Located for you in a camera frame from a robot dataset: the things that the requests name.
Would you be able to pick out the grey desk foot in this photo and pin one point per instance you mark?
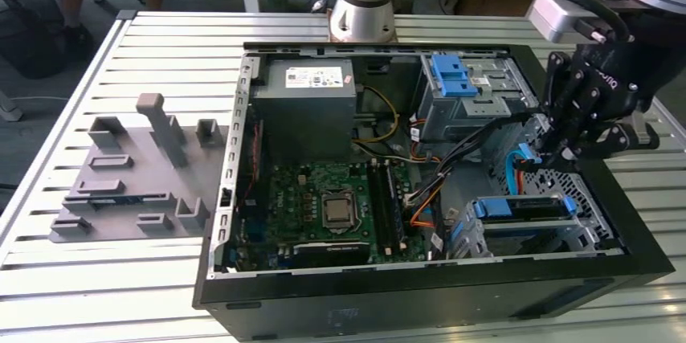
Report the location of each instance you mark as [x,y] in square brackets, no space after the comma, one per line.
[11,112]

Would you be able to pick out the grey parts rack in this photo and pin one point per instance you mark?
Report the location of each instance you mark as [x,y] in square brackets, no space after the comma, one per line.
[150,186]

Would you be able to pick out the grey metal drive cage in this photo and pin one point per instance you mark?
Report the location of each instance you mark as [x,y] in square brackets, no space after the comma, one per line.
[445,122]

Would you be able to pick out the black mesh waste bin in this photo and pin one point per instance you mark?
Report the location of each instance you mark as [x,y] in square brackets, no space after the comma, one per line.
[27,46]

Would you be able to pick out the green motherboard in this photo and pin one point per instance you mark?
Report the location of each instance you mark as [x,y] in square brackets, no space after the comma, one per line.
[290,182]

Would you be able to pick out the grey power supply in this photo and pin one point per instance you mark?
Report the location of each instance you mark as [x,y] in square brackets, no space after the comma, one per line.
[306,126]

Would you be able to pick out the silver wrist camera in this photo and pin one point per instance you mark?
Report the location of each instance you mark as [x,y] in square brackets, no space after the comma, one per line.
[557,17]

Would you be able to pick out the black RAM slot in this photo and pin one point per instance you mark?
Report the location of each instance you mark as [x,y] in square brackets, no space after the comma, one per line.
[378,206]

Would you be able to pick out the hard disk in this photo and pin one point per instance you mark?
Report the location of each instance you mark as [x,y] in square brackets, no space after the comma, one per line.
[495,206]

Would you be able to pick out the black case fan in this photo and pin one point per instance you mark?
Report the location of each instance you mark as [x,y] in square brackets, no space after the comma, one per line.
[247,166]

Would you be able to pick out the metal disk bay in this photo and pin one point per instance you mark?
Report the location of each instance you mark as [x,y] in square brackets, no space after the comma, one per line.
[535,227]

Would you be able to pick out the black graphics card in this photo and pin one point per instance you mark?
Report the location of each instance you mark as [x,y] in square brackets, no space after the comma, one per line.
[330,254]

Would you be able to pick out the blue plastic drive latch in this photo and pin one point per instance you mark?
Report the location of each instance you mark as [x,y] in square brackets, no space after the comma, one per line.
[453,78]

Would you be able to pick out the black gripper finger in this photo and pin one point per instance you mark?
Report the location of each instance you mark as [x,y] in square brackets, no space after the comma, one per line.
[617,138]
[559,94]

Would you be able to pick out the black PC case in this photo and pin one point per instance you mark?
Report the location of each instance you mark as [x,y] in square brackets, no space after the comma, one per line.
[375,303]

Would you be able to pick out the silver CPU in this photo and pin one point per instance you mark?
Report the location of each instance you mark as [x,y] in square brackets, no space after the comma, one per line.
[336,210]

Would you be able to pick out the person leg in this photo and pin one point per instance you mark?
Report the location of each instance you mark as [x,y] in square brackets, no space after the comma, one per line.
[72,9]

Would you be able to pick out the dark RAM stick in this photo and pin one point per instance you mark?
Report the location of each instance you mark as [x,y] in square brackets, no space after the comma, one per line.
[398,214]

